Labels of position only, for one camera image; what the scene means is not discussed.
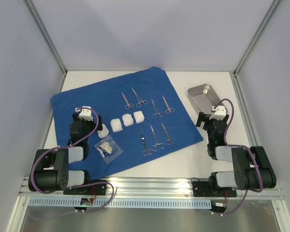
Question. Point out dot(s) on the blue surgical drape cloth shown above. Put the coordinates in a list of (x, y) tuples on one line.
[(143, 113)]

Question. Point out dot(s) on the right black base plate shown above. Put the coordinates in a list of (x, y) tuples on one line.
[(204, 189)]

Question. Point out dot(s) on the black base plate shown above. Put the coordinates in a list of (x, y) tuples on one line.
[(204, 189), (99, 189)]

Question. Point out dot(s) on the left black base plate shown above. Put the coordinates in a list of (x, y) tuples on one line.
[(99, 189)]

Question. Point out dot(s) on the white gauze pad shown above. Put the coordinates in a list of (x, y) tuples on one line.
[(104, 132), (127, 120), (116, 125), (139, 117)]

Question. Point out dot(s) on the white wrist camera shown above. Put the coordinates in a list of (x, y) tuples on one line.
[(219, 112), (85, 113)]

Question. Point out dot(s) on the slotted cable duct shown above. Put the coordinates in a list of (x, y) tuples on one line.
[(132, 203)]

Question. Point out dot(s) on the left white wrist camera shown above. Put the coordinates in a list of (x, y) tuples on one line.
[(85, 113)]

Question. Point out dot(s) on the stainless steel instrument tray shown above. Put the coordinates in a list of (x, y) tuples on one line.
[(203, 98)]

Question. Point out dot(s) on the white gauze pad rightmost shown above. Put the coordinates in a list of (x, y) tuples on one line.
[(139, 117)]

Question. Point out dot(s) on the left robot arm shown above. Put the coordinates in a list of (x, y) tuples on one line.
[(50, 170)]

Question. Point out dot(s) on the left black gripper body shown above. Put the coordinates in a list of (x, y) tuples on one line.
[(88, 125)]

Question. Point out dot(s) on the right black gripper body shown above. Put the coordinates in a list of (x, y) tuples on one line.
[(201, 119)]

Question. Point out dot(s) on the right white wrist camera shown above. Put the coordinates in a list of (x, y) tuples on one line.
[(219, 112)]

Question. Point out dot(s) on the clear packet with gloves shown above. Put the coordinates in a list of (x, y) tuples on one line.
[(108, 149)]

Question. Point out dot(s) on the straight scissors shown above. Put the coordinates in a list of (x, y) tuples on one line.
[(128, 105)]

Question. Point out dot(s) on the long hemostat forceps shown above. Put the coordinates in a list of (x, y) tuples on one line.
[(140, 101)]

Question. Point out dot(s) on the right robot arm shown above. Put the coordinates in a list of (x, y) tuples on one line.
[(252, 169)]

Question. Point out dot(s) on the aluminium mounting rail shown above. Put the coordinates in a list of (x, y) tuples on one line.
[(156, 188)]

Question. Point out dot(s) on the white gauze pad leftmost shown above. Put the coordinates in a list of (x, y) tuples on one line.
[(104, 132)]

